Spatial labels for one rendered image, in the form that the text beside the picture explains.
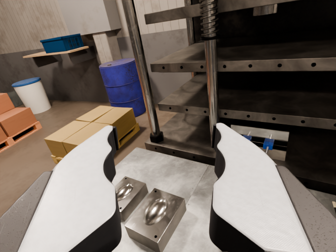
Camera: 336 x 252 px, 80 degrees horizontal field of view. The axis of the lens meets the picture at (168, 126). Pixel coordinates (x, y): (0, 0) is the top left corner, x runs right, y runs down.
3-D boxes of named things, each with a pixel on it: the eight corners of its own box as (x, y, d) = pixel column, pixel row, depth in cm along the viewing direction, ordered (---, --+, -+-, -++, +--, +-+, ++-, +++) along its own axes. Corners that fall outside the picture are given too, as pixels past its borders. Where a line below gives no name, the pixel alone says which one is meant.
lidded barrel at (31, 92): (58, 105, 501) (45, 76, 466) (37, 116, 456) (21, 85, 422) (43, 104, 527) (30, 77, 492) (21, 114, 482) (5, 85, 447)
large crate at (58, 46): (85, 46, 377) (80, 33, 366) (66, 51, 344) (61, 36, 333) (64, 49, 402) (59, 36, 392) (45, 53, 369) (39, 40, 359)
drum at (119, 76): (126, 104, 432) (113, 58, 386) (153, 105, 403) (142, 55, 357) (106, 118, 383) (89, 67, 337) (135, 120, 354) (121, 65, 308)
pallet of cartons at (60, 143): (102, 125, 360) (94, 104, 342) (142, 127, 329) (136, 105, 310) (50, 166, 271) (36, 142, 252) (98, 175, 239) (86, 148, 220)
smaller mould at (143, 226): (161, 255, 70) (157, 243, 67) (128, 237, 78) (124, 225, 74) (186, 210, 84) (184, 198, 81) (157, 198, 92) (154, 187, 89)
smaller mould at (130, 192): (125, 221, 84) (121, 212, 81) (103, 210, 91) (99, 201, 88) (148, 192, 96) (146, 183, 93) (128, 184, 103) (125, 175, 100)
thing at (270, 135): (284, 161, 102) (289, 132, 94) (231, 151, 116) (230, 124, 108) (291, 116, 138) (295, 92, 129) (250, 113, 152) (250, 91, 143)
